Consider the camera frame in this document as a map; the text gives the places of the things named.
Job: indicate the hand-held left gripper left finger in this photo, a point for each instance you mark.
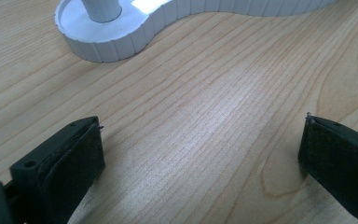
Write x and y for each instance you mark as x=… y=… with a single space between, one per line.
x=59 y=174

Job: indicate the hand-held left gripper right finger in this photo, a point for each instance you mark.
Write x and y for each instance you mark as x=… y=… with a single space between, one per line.
x=341 y=161

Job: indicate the white key stand with tray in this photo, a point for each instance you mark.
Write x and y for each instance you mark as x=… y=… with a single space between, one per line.
x=108 y=49

